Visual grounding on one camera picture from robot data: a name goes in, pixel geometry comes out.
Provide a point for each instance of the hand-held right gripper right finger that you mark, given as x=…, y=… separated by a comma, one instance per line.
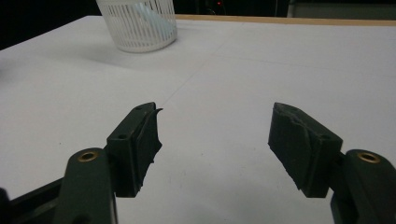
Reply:
x=302, y=146

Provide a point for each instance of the white plastic basket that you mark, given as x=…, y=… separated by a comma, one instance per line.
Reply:
x=124, y=31

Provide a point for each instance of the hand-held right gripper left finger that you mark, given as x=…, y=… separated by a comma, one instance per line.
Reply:
x=134, y=149

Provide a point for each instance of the wooden table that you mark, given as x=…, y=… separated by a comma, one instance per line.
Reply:
x=280, y=20

